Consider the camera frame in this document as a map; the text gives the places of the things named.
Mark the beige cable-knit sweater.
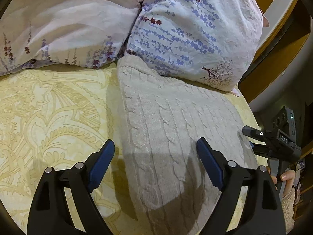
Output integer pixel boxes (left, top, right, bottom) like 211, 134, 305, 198
117, 55, 257, 234

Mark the wooden bed headboard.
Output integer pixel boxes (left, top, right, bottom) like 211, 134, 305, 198
239, 0, 312, 103

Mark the fuzzy white right sleeve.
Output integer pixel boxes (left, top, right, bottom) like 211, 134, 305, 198
282, 188, 296, 233

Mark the person's right hand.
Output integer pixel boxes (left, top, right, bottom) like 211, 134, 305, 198
266, 166, 296, 197

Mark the floral lavender pillow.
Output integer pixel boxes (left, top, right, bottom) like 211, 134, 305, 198
1, 0, 268, 92

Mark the yellow patterned bedsheet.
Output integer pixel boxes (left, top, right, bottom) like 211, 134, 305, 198
0, 63, 267, 235

